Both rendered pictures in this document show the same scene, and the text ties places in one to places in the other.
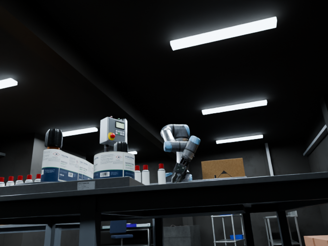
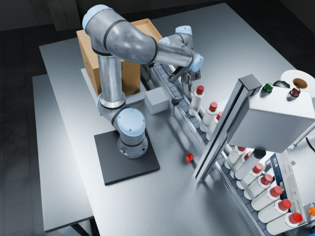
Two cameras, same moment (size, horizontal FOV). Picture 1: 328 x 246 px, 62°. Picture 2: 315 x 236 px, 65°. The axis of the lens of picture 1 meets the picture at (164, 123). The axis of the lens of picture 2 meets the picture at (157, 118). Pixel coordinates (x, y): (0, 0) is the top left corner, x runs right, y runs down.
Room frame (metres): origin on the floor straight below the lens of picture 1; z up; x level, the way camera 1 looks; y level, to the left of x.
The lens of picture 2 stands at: (2.51, 0.53, 1.96)
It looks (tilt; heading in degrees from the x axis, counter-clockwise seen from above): 56 degrees down; 231
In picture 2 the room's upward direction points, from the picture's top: 6 degrees clockwise
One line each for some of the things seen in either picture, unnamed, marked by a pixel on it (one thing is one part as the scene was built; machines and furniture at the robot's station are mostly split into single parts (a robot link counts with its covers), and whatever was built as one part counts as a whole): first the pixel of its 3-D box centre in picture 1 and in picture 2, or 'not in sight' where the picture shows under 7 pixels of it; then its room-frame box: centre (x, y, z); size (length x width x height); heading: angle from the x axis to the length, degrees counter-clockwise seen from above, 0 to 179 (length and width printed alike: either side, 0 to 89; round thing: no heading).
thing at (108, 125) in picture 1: (112, 132); (265, 119); (2.00, 0.40, 1.38); 0.17 x 0.10 x 0.19; 136
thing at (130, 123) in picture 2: (166, 181); (131, 125); (2.23, 0.00, 1.02); 0.13 x 0.12 x 0.14; 98
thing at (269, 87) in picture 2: not in sight; (268, 87); (2.01, 0.36, 1.49); 0.03 x 0.03 x 0.02
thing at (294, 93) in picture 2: not in sight; (295, 92); (1.96, 0.40, 1.49); 0.03 x 0.03 x 0.02
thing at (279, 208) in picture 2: not in sight; (274, 210); (1.95, 0.62, 0.98); 0.05 x 0.05 x 0.20
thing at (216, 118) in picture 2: (137, 180); (215, 126); (1.88, 0.20, 0.98); 0.05 x 0.05 x 0.20
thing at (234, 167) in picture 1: (223, 180); (109, 62); (2.10, -0.43, 0.99); 0.30 x 0.24 x 0.27; 80
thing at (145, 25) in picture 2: not in sight; (139, 37); (1.75, -0.68, 0.85); 0.30 x 0.26 x 0.04; 81
